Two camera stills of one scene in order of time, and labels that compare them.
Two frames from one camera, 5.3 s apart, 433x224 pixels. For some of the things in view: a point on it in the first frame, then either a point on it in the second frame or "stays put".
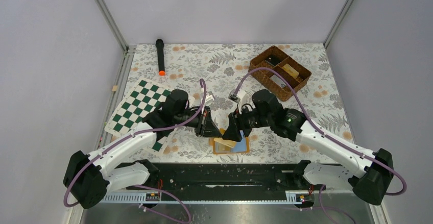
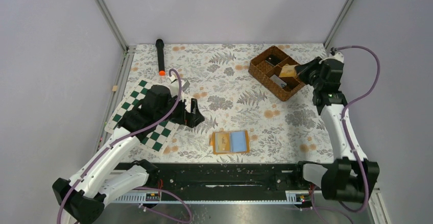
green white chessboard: [144, 98] stays put
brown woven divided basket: [295, 73] stays put
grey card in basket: [278, 81] stays put
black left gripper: [206, 127] → [192, 119]
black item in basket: [272, 59] stays put
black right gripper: [237, 123] → [303, 70]
